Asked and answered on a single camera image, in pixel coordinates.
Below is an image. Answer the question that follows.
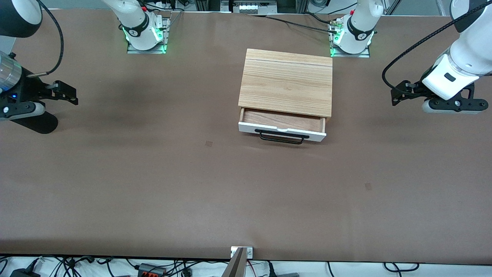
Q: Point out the black orange connector block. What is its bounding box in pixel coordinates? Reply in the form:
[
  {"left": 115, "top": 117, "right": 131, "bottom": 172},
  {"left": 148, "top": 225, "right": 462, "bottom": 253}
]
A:
[{"left": 137, "top": 263, "right": 166, "bottom": 277}]

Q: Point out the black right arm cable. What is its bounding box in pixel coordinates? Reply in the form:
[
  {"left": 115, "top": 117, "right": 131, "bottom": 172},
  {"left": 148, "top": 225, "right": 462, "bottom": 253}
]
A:
[{"left": 26, "top": 0, "right": 65, "bottom": 78}]

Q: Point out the black looped cable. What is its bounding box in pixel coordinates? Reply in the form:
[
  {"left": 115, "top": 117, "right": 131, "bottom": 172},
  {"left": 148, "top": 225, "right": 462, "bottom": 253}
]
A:
[{"left": 383, "top": 262, "right": 420, "bottom": 272}]

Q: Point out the black cable on table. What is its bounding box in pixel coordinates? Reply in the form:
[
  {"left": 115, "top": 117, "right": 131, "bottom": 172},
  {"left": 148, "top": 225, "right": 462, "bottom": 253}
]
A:
[{"left": 250, "top": 14, "right": 339, "bottom": 33}]

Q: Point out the black vase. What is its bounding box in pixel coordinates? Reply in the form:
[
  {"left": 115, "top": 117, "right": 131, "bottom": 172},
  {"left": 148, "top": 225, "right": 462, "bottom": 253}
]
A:
[{"left": 11, "top": 113, "right": 58, "bottom": 135}]

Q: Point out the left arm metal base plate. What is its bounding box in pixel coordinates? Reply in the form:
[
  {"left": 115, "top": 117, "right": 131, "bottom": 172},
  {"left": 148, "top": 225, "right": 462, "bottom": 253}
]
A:
[{"left": 329, "top": 18, "right": 371, "bottom": 58}]

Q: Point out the small metal bracket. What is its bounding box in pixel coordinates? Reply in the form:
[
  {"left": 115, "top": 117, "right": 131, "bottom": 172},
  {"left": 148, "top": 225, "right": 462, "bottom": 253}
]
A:
[{"left": 231, "top": 246, "right": 254, "bottom": 259}]

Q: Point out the white power strip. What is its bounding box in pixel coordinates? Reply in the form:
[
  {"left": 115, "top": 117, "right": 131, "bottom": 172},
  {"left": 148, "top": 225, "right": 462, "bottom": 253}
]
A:
[{"left": 232, "top": 0, "right": 278, "bottom": 14}]

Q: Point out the white drawer with black handle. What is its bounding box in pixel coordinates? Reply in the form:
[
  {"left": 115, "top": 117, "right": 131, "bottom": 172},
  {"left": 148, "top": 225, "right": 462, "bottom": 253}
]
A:
[{"left": 238, "top": 107, "right": 327, "bottom": 145}]

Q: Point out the grey camera pole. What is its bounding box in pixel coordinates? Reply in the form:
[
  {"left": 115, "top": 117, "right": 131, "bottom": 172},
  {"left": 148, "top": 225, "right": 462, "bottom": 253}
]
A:
[{"left": 222, "top": 247, "right": 247, "bottom": 277}]

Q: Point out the black power adapter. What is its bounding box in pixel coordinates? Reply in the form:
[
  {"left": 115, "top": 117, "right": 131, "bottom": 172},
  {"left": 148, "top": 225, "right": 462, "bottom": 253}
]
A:
[{"left": 9, "top": 268, "right": 41, "bottom": 277}]

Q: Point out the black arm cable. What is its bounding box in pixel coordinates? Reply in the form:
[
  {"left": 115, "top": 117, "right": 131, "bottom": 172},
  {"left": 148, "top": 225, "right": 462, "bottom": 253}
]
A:
[
  {"left": 26, "top": 0, "right": 65, "bottom": 78},
  {"left": 382, "top": 0, "right": 492, "bottom": 97}
]

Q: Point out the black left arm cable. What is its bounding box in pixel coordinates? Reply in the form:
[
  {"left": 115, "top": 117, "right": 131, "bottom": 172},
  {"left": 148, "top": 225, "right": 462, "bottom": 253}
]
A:
[{"left": 382, "top": 0, "right": 492, "bottom": 97}]

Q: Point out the light wooden drawer cabinet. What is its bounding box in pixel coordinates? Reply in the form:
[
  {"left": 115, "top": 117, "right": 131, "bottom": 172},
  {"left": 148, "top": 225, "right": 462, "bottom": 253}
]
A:
[{"left": 238, "top": 48, "right": 333, "bottom": 124}]

